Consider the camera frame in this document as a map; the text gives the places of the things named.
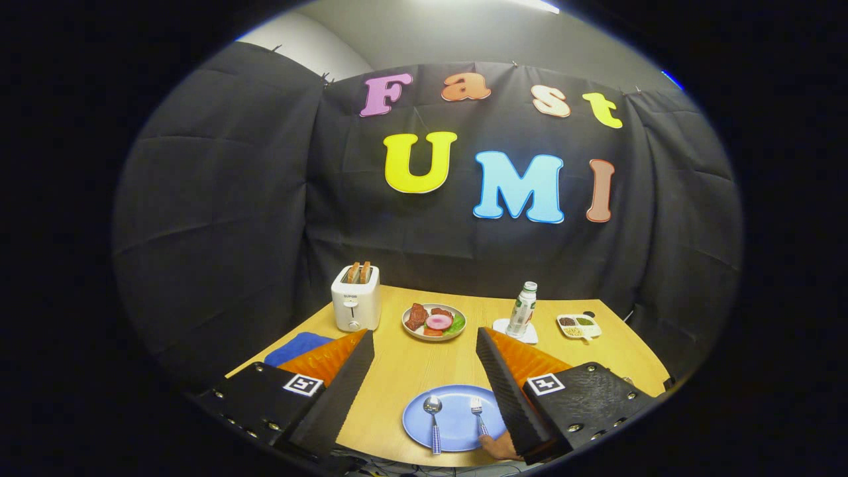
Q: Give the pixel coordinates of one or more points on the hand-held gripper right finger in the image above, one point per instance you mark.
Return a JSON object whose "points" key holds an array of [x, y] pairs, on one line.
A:
{"points": [[507, 394]]}

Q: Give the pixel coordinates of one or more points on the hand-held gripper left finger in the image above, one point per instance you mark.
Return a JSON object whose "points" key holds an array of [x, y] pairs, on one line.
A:
{"points": [[341, 394]]}

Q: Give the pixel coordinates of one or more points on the blue round plate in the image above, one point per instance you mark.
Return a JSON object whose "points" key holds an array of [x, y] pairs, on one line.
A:
{"points": [[457, 424]]}

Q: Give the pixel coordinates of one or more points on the folded blue towel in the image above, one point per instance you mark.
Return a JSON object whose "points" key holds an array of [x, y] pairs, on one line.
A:
{"points": [[298, 344]]}

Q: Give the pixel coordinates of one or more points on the white square coaster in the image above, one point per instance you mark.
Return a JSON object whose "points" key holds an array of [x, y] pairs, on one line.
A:
{"points": [[500, 328]]}

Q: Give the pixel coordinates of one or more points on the white green-capped drink bottle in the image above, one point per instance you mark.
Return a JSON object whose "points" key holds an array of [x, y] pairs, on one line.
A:
{"points": [[522, 311]]}

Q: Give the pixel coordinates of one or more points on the green lettuce leaf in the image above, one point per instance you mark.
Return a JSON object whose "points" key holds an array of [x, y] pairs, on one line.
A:
{"points": [[457, 324]]}

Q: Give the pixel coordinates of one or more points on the white toaster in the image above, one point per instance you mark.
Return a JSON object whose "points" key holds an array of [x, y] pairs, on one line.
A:
{"points": [[354, 308]]}

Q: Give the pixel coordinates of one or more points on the grey food plate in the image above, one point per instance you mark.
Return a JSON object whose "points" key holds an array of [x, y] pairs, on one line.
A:
{"points": [[411, 333]]}

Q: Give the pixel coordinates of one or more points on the red tomato slice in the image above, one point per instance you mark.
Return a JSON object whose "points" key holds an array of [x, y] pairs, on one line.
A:
{"points": [[432, 332]]}

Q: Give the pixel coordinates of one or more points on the white divided bean dish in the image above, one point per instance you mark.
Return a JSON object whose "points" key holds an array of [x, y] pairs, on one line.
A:
{"points": [[578, 326]]}

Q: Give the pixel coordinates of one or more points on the pink ham slice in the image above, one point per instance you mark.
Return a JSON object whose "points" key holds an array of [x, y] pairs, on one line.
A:
{"points": [[438, 321]]}

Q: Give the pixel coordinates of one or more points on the small brown meat piece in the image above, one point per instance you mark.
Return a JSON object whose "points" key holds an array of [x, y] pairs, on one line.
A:
{"points": [[442, 311]]}

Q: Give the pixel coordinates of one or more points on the large brown meat piece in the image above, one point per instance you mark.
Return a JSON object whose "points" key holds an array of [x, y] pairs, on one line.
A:
{"points": [[416, 317]]}

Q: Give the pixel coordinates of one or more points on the brown toast slice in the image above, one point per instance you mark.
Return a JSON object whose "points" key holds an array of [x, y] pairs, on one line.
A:
{"points": [[353, 273], [366, 271]]}

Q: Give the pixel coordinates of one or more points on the black backdrop cloth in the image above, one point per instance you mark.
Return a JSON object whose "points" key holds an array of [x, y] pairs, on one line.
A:
{"points": [[212, 199]]}

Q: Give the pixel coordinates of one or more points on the large ceiling light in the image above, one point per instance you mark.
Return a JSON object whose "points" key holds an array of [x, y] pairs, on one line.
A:
{"points": [[536, 5]]}

